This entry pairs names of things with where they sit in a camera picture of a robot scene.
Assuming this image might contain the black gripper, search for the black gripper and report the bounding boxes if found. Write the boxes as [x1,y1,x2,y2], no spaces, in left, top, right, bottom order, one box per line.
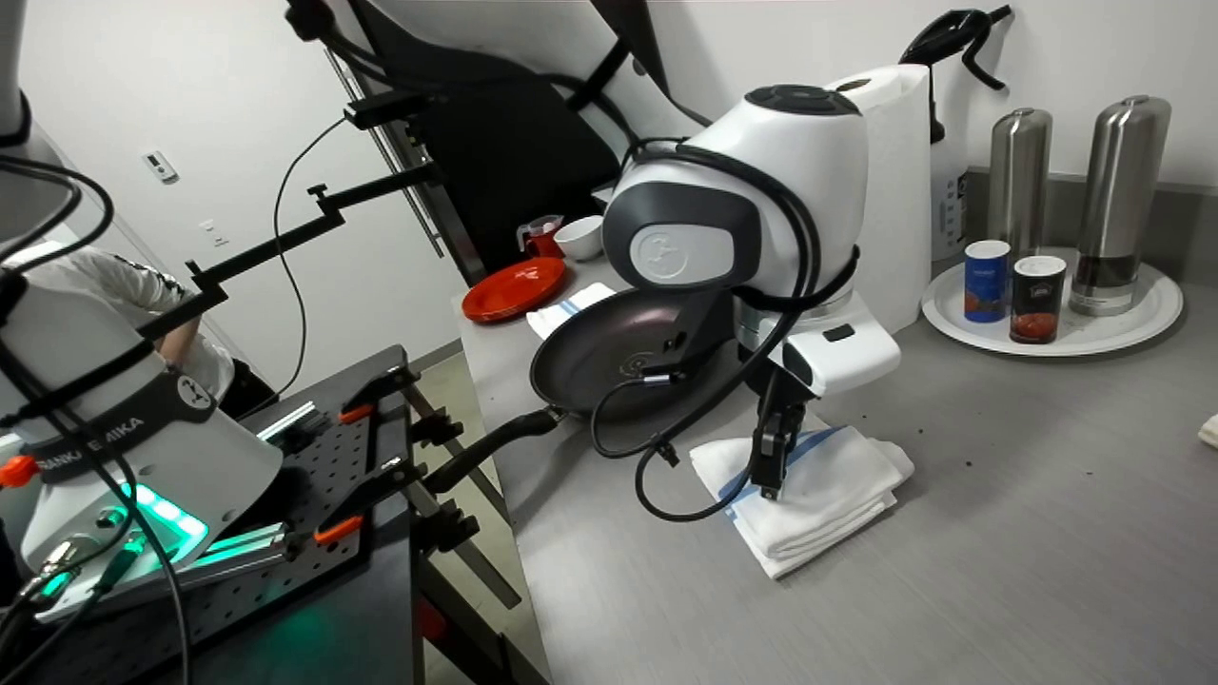
[750,370,818,503]

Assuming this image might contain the white towel blue stripes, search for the white towel blue stripes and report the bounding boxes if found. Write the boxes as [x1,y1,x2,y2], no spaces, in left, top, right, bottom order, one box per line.
[525,278,622,343]
[687,424,917,587]

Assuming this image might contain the black frying pan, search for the black frying pan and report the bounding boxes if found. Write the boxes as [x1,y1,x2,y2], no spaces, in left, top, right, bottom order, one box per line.
[424,281,740,498]

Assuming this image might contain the white paper towel roll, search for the white paper towel roll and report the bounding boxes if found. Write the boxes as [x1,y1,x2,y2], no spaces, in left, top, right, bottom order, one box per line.
[829,60,942,338]

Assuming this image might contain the blue label spice jar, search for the blue label spice jar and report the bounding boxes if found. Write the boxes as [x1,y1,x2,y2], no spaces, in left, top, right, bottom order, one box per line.
[961,235,1018,328]

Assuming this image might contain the white bowl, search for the white bowl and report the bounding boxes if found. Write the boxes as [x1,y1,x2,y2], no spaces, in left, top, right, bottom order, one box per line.
[551,215,610,267]

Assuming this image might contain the dark label spice jar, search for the dark label spice jar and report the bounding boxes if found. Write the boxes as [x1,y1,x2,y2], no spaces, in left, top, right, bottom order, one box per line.
[1011,252,1074,347]

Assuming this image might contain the red plate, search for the red plate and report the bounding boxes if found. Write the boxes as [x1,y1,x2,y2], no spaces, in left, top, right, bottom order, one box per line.
[459,254,573,328]

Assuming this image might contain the red mug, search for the red mug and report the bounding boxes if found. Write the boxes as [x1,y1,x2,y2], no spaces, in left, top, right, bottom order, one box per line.
[513,215,569,263]

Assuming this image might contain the white round tray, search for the white round tray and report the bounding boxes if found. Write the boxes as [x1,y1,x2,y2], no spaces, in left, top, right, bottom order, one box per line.
[917,243,1189,361]

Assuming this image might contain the short steel grinder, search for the short steel grinder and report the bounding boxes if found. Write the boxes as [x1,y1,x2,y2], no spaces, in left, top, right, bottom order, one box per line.
[985,107,1057,258]

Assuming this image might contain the black background board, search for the black background board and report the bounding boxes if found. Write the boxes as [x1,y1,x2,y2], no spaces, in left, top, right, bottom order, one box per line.
[376,49,624,278]

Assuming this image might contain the black stand pole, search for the black stand pole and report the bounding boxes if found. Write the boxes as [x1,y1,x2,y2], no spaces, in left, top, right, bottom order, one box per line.
[281,0,492,286]

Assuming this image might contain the tall steel grinder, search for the tall steel grinder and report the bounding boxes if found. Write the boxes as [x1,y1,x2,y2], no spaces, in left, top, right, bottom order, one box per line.
[1066,92,1175,320]

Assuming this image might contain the spray bottle black trigger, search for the spray bottle black trigger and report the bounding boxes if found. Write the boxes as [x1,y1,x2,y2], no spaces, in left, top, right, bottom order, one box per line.
[900,0,1021,144]

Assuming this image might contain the black breadboard cart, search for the black breadboard cart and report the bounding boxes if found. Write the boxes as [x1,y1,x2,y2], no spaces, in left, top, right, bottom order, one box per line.
[35,343,549,685]

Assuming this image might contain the person in white shirt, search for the person in white shirt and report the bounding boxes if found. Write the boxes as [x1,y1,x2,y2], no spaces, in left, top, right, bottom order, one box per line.
[55,248,245,399]

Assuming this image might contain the thick black gripper cable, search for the thick black gripper cable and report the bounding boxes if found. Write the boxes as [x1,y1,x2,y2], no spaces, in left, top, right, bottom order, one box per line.
[585,131,868,527]

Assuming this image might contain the white wall outlet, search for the white wall outlet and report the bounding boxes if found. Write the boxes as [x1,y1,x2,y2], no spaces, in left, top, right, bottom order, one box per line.
[928,164,983,263]

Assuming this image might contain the black bar camera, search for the black bar camera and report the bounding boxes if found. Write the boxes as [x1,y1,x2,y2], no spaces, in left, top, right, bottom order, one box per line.
[339,85,450,135]

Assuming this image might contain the thin black cable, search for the thin black cable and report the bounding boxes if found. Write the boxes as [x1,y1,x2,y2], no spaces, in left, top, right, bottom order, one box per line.
[272,115,353,399]

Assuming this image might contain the black cable bundle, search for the black cable bundle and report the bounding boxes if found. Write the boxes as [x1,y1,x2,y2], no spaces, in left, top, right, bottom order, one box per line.
[0,149,196,685]

